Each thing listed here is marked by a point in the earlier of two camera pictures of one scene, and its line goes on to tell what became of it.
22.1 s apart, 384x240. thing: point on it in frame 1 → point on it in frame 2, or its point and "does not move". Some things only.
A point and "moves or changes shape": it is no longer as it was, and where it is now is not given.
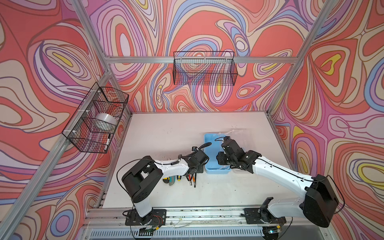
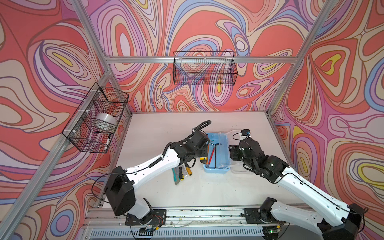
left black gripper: (201, 169) → (205, 148)
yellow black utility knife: (166, 180) moves or changes shape
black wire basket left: (93, 126) does not move
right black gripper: (220, 158) → (234, 151)
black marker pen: (107, 142) does not move
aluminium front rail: (207, 222) does not move
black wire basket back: (204, 68) does not move
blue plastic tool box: (213, 167) does not move
